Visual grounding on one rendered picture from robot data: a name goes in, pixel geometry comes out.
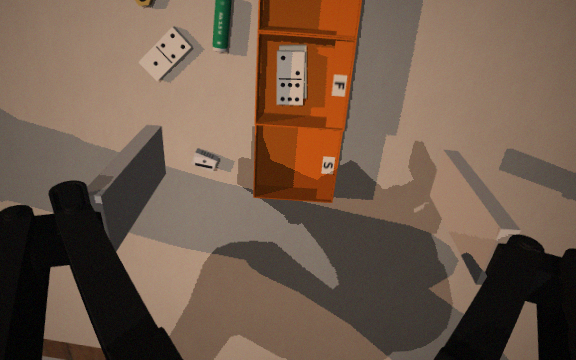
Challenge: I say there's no green aa battery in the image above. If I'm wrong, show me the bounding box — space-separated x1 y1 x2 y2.
212 0 232 53

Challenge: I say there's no yellow hex nut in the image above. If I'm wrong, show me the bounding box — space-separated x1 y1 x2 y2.
135 0 153 6

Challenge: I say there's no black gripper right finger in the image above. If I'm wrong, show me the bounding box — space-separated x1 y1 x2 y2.
430 150 576 360

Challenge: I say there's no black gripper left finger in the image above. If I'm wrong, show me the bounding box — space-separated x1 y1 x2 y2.
0 125 183 360

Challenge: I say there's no beige domino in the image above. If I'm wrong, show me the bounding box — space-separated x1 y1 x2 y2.
138 26 193 81
277 50 305 105

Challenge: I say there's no white domino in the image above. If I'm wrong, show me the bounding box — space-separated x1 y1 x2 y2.
279 44 307 98

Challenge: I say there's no orange rack of three bins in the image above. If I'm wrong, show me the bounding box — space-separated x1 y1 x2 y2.
253 0 362 203

